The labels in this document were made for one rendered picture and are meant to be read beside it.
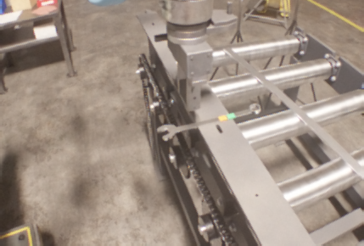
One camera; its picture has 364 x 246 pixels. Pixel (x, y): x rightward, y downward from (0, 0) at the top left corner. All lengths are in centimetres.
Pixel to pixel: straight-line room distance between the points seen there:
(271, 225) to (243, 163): 15
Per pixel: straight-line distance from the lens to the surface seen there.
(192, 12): 48
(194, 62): 49
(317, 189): 96
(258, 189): 58
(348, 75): 162
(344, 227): 107
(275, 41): 170
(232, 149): 64
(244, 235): 78
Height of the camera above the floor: 164
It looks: 40 degrees down
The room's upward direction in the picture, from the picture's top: 2 degrees counter-clockwise
